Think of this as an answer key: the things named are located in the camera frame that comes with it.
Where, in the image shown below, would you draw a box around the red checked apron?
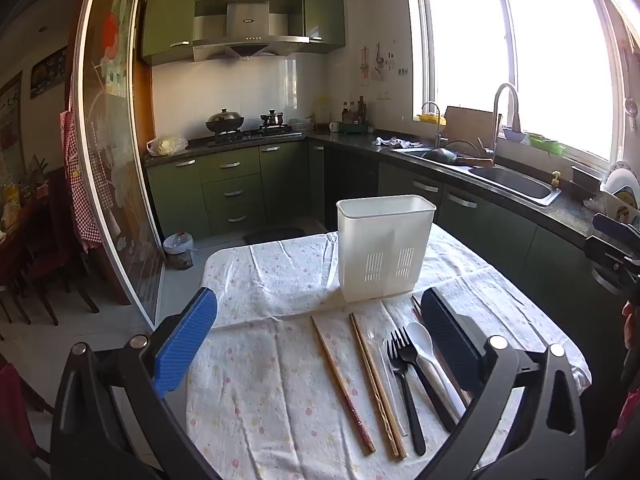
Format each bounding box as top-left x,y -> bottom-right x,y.
60,72 -> 108,253

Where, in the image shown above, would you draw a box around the green kitchen cabinets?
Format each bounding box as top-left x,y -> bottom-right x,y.
146,139 -> 640,411
141,0 -> 347,66

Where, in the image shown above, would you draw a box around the black lidded wok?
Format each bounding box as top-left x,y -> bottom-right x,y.
206,107 -> 246,135

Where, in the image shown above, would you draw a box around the white plastic utensil holder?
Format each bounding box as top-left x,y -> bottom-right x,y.
336,194 -> 437,303

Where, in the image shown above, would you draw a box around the gas stove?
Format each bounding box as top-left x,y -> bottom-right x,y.
207,127 -> 304,145

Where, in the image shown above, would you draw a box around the dark wooden dining chair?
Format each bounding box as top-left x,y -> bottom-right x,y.
0,170 -> 101,326

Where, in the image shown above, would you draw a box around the steel range hood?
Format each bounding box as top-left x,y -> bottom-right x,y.
192,1 -> 311,61

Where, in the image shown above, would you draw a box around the green lower kitchen cabinets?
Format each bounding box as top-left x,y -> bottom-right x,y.
146,139 -> 640,411

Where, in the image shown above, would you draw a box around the printed sliding glass door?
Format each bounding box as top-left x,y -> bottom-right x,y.
75,0 -> 168,331

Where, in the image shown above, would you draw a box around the small trash bin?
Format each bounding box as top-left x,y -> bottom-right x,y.
163,231 -> 195,270

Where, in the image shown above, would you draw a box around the tall steel faucet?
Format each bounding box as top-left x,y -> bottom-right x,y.
492,82 -> 522,158

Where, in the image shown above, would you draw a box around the group of condiment bottles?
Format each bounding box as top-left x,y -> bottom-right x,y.
341,96 -> 369,126

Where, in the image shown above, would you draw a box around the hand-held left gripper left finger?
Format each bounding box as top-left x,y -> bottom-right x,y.
50,287 -> 221,480

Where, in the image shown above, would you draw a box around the wooden cutting board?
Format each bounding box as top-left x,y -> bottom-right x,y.
442,106 -> 502,148

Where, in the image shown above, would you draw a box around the dark granite countertop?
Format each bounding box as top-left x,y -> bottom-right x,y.
145,129 -> 640,261

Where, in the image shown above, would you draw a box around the grey rag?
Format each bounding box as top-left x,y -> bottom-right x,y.
372,136 -> 418,150

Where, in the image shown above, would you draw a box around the white plastic spoon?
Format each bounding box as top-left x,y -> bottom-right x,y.
406,321 -> 467,421

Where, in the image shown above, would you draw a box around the kitchen window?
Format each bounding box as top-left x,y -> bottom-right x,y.
407,0 -> 640,163

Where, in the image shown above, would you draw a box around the green upper kitchen cabinets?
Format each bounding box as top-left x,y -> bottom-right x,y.
141,0 -> 347,66

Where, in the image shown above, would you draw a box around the stack of plates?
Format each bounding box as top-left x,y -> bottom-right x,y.
600,161 -> 640,226

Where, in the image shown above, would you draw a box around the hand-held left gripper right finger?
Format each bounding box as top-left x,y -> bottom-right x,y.
420,287 -> 586,480

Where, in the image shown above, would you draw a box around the small steel faucet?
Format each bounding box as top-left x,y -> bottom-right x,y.
421,101 -> 444,148

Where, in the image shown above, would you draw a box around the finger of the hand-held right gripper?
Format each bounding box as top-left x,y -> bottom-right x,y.
593,213 -> 640,243
584,236 -> 640,276

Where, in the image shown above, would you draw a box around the dark framed wall picture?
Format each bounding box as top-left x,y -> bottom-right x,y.
31,46 -> 68,100

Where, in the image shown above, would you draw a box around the person's right hand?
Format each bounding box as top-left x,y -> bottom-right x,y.
621,300 -> 640,348

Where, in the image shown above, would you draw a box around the white floral tablecloth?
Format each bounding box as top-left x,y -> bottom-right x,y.
185,222 -> 593,480

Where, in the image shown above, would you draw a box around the white plastic bag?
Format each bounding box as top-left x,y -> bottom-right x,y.
146,136 -> 189,157

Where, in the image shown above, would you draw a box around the steel kitchen sink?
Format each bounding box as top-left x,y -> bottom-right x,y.
392,145 -> 563,207

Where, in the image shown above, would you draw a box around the black plastic fork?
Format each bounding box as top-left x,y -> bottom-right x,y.
395,327 -> 458,433
384,337 -> 427,457

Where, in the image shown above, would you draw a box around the green tray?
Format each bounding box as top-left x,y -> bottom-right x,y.
527,132 -> 565,155

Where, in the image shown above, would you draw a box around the black wok with wooden handle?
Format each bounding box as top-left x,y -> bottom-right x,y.
425,140 -> 496,168

